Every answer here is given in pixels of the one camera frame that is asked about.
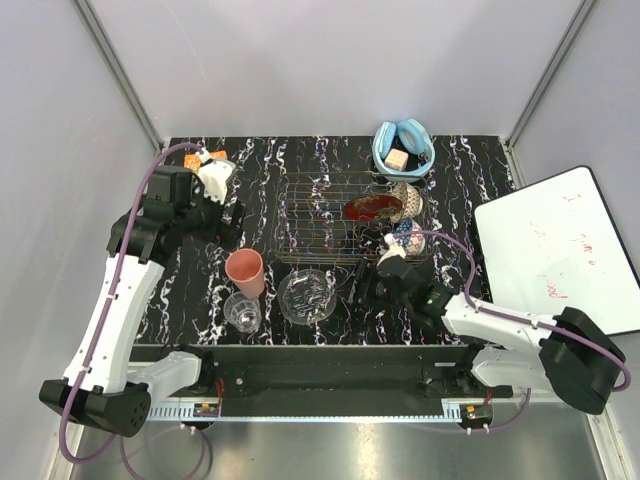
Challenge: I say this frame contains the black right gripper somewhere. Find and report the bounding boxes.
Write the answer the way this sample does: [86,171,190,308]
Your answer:
[334,258,411,312]

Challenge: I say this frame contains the pink plastic cup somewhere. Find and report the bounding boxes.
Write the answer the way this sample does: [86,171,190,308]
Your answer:
[225,248,265,298]

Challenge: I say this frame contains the blue triangle patterned bowl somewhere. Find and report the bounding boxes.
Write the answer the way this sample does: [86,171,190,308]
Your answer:
[393,218,426,256]

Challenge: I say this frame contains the red floral plate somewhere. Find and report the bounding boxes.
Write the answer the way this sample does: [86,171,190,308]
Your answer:
[343,194,403,222]

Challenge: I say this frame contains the brown floral patterned bowl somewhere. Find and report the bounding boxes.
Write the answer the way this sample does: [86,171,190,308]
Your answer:
[390,182,424,224]

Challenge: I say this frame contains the clear glass bowl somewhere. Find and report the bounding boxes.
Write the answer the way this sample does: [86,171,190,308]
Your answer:
[277,268,337,325]

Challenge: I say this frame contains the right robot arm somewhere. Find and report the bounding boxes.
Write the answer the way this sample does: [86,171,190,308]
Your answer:
[352,256,631,415]

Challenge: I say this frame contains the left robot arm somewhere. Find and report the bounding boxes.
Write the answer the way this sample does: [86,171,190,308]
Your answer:
[39,159,245,438]

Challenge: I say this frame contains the orange green paperback book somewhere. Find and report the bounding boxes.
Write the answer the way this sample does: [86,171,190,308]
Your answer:
[183,150,227,172]

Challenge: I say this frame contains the clear drinking glass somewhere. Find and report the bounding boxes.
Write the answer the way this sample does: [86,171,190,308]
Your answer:
[223,292,262,333]

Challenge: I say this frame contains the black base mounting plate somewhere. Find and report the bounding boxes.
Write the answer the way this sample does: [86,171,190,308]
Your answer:
[129,344,514,419]

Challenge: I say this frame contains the pink cube die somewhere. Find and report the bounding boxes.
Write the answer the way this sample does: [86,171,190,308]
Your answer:
[384,148,409,171]

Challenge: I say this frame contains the light blue headphones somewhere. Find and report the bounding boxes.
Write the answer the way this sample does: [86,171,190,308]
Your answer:
[372,119,436,183]

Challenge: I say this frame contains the white dry-erase board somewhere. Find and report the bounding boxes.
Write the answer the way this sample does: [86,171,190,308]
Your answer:
[474,166,639,335]

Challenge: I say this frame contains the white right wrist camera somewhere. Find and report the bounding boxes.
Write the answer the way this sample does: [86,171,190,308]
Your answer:
[377,233,406,267]

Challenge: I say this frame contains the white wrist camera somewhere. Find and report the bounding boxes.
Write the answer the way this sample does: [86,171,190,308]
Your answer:
[198,159,237,204]
[377,233,406,267]

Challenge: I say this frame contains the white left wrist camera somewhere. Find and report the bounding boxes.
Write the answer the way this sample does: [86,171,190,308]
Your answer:
[198,159,237,204]

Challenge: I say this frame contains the wire dish rack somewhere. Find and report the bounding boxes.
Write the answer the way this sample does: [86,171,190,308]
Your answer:
[273,170,435,266]

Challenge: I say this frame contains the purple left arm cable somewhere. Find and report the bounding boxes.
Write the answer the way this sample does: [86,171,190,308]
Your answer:
[58,142,211,479]

